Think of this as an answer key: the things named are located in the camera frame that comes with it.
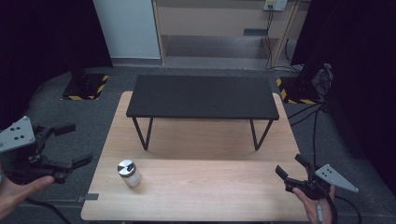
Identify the person's right hand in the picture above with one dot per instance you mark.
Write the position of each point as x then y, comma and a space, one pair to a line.
311, 207

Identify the dark curtain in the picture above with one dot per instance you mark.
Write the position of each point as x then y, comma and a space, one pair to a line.
358, 77
43, 40

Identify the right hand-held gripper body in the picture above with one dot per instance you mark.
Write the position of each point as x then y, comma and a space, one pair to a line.
323, 182

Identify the white cabinet panel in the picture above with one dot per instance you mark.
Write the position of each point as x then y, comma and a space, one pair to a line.
127, 28

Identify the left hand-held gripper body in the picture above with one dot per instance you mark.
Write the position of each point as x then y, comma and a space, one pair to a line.
17, 135

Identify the person's left hand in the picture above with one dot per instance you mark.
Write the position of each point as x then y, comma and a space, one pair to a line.
15, 193

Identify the white wall power outlet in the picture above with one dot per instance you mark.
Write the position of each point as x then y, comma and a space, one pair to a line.
275, 4

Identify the striped stand base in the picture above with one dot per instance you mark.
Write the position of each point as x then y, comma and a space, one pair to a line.
85, 88
295, 90

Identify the glass jar with silver lid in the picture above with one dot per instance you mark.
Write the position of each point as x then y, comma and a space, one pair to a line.
130, 174

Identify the black tape strip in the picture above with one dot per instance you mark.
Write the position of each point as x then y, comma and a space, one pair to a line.
88, 197

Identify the black metal shelf rack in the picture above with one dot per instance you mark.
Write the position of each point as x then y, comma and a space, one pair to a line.
202, 96

